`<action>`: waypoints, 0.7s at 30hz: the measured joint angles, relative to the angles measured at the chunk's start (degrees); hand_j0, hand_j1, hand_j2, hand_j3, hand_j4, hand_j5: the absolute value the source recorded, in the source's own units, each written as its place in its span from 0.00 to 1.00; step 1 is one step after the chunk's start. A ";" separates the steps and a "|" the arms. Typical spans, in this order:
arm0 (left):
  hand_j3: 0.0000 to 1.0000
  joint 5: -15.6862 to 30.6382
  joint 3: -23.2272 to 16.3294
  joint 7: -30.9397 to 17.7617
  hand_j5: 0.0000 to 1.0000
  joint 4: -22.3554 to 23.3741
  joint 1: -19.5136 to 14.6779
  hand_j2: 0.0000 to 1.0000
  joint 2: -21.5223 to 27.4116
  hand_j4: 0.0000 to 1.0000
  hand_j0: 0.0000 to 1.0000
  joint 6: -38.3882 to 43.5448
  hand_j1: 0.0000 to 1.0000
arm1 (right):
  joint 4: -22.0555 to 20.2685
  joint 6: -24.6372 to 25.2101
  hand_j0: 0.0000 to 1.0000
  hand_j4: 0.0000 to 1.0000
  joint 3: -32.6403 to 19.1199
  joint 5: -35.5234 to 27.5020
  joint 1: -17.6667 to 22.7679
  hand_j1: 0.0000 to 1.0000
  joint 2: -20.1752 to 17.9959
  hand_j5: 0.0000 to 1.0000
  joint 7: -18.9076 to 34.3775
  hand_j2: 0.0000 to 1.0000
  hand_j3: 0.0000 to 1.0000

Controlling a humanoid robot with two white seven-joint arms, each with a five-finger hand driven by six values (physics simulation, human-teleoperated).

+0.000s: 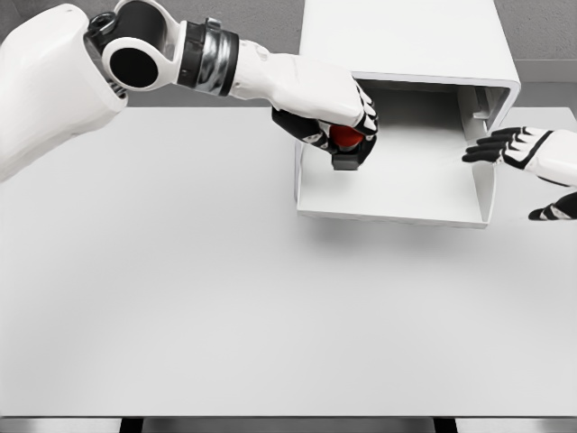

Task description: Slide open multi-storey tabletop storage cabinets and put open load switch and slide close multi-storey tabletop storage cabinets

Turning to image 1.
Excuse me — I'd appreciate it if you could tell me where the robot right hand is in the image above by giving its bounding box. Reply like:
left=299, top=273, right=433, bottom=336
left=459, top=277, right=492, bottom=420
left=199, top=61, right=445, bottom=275
left=462, top=127, right=577, bottom=222

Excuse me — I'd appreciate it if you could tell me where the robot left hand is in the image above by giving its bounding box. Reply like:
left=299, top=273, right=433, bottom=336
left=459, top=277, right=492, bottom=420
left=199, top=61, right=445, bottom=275
left=270, top=55, right=380, bottom=172

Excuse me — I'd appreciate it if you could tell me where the red knob grey load switch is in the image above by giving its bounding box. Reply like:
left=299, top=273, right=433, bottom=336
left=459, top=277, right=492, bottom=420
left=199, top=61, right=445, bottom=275
left=329, top=124, right=364, bottom=172

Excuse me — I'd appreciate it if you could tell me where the white cabinet drawer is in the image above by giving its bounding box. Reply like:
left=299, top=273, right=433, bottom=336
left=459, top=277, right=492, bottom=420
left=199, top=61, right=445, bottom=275
left=294, top=84, right=497, bottom=231

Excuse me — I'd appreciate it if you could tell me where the white tabletop storage cabinet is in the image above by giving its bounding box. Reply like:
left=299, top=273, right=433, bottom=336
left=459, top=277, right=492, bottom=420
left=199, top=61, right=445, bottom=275
left=298, top=0, right=521, bottom=141

